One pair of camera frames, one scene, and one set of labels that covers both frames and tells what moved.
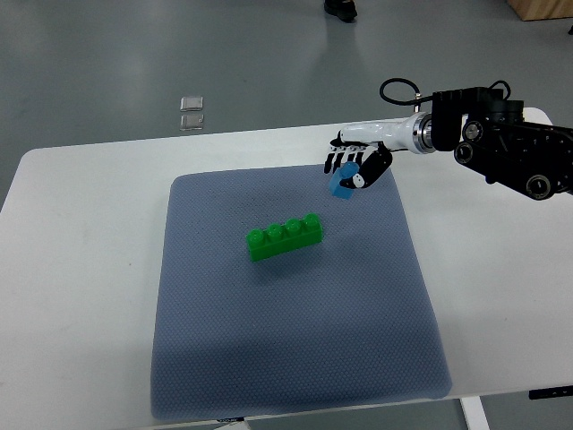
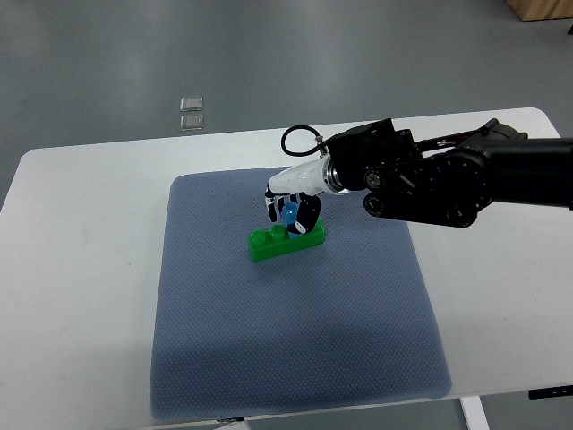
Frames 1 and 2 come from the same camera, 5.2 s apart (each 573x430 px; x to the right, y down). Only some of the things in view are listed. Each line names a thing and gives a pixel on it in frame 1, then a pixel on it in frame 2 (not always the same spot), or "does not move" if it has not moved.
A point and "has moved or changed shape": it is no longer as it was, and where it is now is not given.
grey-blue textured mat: (271, 296) does not move
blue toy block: (345, 170) has moved or changed shape
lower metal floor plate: (192, 122) does not move
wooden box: (528, 10) does not move
